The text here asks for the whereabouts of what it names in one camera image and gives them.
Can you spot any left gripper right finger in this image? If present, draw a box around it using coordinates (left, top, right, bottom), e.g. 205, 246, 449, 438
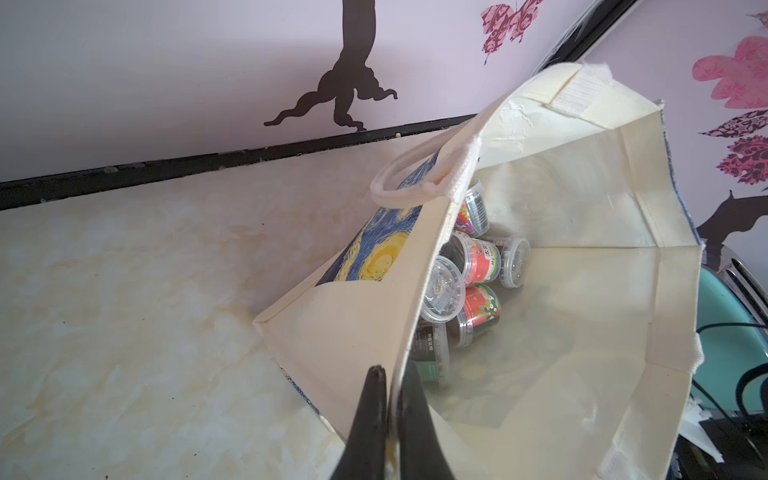
397, 360, 455, 480

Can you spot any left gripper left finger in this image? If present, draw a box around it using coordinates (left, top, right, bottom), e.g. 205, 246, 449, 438
331, 365, 387, 480

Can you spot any cream canvas tote bag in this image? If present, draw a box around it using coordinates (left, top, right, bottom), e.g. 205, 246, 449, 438
255, 63, 703, 479

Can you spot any green label seed jar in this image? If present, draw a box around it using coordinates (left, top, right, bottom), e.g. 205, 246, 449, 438
409, 322, 450, 386

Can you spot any clear lid seed jar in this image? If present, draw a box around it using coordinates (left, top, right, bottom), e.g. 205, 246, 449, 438
420, 255, 466, 323

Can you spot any red label seed jar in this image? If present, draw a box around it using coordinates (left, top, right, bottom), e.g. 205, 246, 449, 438
440, 231, 501, 286

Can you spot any mint green chrome toaster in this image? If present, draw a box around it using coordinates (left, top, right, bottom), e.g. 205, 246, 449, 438
694, 268, 767, 414

